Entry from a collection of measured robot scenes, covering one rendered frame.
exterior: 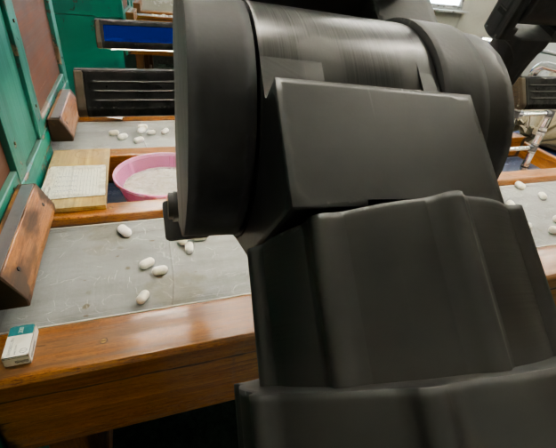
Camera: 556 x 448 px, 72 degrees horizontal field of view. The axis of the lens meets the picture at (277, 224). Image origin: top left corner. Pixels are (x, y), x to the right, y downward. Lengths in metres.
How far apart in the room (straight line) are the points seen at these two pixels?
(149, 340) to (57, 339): 0.14
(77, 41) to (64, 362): 3.03
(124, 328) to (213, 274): 0.21
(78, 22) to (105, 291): 2.86
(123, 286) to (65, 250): 0.18
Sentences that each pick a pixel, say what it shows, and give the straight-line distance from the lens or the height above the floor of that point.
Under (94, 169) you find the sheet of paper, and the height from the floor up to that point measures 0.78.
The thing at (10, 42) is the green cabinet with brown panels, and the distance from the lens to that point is 1.16.
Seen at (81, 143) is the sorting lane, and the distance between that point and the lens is 1.43.
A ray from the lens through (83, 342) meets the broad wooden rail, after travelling 0.70.
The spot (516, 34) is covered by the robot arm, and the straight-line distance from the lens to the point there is 0.69.
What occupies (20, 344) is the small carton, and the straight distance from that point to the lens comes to 0.71.
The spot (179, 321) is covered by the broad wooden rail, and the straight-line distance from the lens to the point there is 0.70.
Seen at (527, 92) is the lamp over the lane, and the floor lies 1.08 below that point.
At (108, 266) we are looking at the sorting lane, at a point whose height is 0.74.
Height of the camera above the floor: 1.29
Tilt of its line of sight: 34 degrees down
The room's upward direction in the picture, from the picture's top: 6 degrees clockwise
